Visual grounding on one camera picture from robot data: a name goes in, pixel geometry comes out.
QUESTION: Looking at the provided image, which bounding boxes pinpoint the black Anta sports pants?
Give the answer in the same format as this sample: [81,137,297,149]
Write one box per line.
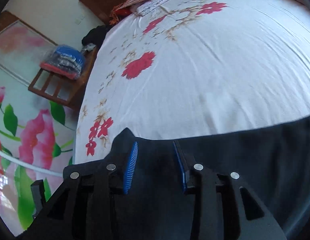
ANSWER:
[19,113,310,240]

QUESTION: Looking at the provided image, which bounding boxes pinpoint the floral wardrobe sliding door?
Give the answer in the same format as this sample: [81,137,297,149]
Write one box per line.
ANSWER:
[0,11,76,235]

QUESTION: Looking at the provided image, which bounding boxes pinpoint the wooden chair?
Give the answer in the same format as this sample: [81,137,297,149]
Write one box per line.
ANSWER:
[28,48,98,111]

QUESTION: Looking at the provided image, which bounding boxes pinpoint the white floral bed sheet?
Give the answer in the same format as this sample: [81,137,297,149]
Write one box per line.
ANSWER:
[75,0,310,164]

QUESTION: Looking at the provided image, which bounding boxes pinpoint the plastic bag of clothes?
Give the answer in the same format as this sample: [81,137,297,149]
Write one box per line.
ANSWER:
[40,45,86,80]

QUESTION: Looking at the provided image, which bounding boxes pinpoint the black clothes pile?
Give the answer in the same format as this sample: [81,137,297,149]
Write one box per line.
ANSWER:
[82,25,112,48]

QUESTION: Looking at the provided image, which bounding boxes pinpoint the red pillow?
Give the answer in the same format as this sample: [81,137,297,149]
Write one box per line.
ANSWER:
[112,8,131,18]

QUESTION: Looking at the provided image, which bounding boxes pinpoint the white wall socket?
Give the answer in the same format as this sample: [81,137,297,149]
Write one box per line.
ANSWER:
[75,15,85,25]

